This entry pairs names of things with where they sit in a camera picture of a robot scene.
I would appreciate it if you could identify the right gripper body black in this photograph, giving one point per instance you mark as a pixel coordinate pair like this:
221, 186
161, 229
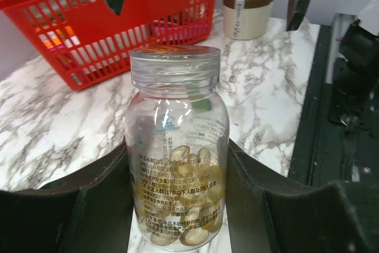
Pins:
354, 99

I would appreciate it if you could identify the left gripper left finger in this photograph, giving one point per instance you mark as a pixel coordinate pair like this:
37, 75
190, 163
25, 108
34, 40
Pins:
89, 210

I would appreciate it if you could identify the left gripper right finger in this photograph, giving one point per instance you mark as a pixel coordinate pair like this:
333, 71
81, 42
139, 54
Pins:
268, 212

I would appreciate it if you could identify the clear pill bottle yellow capsules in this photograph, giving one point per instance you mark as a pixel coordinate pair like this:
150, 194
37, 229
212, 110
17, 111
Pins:
177, 135

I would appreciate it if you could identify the red plastic shopping basket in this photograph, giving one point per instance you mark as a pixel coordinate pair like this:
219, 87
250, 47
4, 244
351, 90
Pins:
86, 43

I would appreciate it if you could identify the cream jar brown lid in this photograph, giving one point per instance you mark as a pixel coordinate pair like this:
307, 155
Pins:
246, 19

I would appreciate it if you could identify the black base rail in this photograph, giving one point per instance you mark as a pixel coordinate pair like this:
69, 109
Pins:
325, 150

